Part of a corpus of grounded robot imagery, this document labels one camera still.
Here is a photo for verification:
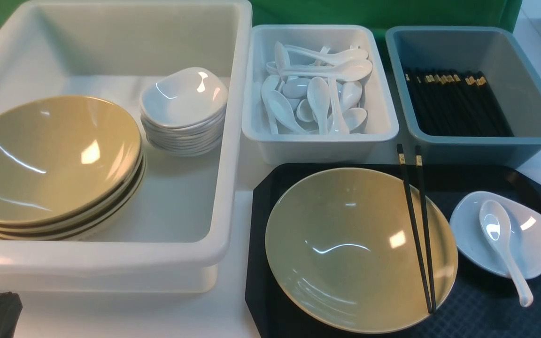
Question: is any black chopstick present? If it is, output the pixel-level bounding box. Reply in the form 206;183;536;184
396;143;433;315
415;144;437;314

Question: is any stacked yellow bowl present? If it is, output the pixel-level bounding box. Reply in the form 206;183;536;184
0;96;141;225
0;155;147;240
0;159;147;241
0;152;146;233

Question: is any top stacked yellow bowl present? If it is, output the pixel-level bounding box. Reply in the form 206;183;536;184
0;96;141;225

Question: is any white spoon centre upright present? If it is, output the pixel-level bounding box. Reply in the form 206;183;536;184
307;77;330;135

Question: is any large white plastic tub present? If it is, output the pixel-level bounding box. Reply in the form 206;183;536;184
0;0;253;293

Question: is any blue-grey chopstick bin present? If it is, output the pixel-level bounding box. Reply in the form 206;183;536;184
385;26;541;168

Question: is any white sauce dish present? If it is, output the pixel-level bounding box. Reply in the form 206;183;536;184
449;191;541;280

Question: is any bottom stacked yellow bowl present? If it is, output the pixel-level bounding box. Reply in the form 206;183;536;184
0;159;147;241

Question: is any stack of white dishes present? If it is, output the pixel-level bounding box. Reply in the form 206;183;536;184
140;108;226;157

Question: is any white spoon long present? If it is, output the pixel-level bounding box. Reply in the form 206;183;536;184
277;59;373;82
284;45;369;66

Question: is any white spoon left front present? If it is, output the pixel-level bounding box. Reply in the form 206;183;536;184
266;90;309;135

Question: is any top stacked white dish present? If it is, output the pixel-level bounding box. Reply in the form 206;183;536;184
140;67;228;129

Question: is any white spoon bin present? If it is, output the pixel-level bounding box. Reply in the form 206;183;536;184
242;25;399;165

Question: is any black serving tray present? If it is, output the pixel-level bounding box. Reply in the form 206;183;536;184
245;163;541;338

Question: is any bundle of black chopsticks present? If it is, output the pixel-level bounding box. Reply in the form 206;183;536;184
403;67;514;137

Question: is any white soup spoon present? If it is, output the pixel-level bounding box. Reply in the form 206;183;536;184
479;200;534;307

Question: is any white spoon right lower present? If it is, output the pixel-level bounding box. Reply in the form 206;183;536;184
327;108;368;134

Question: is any white spoon top long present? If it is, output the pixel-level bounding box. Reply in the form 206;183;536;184
284;45;369;66

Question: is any yellow noodle bowl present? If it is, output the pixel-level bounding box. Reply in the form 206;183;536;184
265;168;459;335

